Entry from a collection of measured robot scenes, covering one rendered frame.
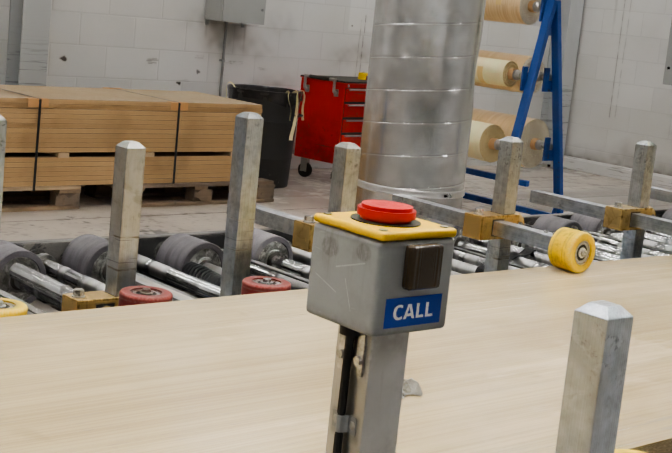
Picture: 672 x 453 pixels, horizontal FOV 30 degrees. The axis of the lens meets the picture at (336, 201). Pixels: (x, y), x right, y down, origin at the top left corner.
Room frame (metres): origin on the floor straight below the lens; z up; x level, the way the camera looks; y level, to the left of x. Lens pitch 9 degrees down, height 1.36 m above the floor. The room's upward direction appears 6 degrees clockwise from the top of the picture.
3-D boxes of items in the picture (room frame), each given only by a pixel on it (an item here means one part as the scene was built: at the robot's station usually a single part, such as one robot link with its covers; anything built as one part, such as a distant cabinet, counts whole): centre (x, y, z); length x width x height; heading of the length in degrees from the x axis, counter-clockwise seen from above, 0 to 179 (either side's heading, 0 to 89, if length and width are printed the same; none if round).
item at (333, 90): (9.88, -0.02, 0.41); 0.76 x 0.48 x 0.81; 140
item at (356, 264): (0.84, -0.03, 1.18); 0.07 x 0.07 x 0.08; 42
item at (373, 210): (0.84, -0.03, 1.22); 0.04 x 0.04 x 0.02
